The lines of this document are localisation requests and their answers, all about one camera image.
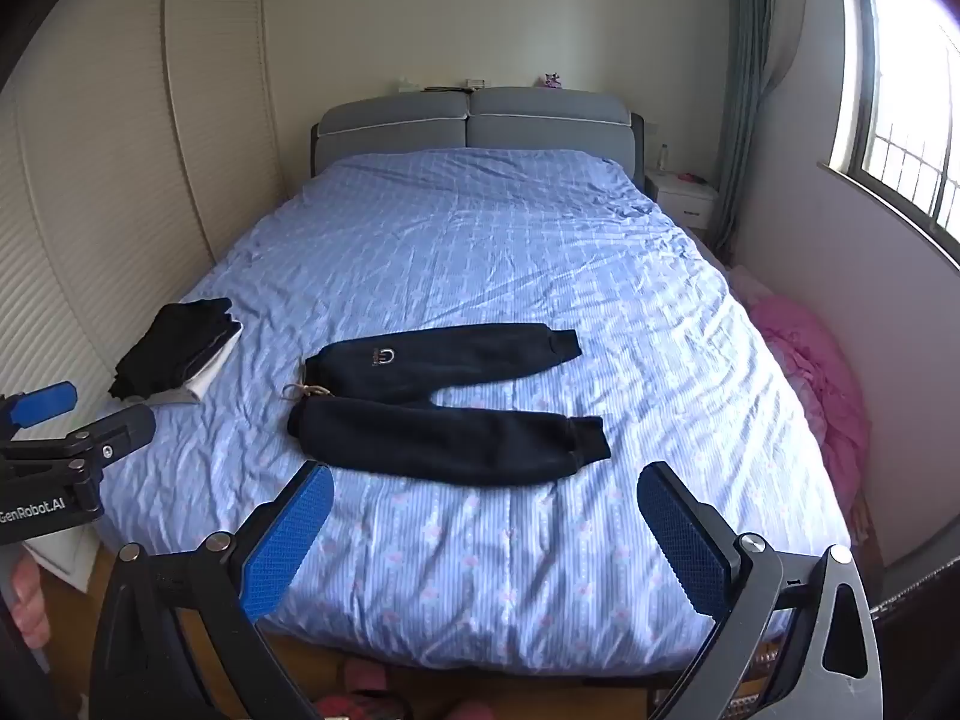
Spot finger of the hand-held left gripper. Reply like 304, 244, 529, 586
0, 403, 157, 477
0, 381, 80, 432

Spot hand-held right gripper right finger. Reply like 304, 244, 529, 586
637, 461, 882, 720

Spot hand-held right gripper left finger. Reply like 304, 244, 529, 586
90, 460, 336, 720

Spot dark navy pants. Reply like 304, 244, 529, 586
282, 322, 611, 486

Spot person's left hand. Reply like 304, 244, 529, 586
9, 561, 52, 650

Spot black folded clothes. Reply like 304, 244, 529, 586
109, 298, 242, 402

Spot red slipper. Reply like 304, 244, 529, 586
313, 692, 410, 720

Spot pink blanket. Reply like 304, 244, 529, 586
731, 268, 872, 541

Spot brown wicker chair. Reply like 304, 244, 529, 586
868, 566, 960, 620

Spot cream louvered wardrobe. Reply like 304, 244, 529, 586
0, 0, 290, 593

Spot white nightstand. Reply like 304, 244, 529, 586
645, 169, 721, 233

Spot bed with blue sheet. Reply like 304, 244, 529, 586
94, 146, 852, 676

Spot grey padded headboard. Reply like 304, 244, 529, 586
311, 86, 647, 196

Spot grey-green curtain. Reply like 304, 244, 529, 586
712, 0, 809, 265

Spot window with dark frame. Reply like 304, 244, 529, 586
827, 0, 960, 271

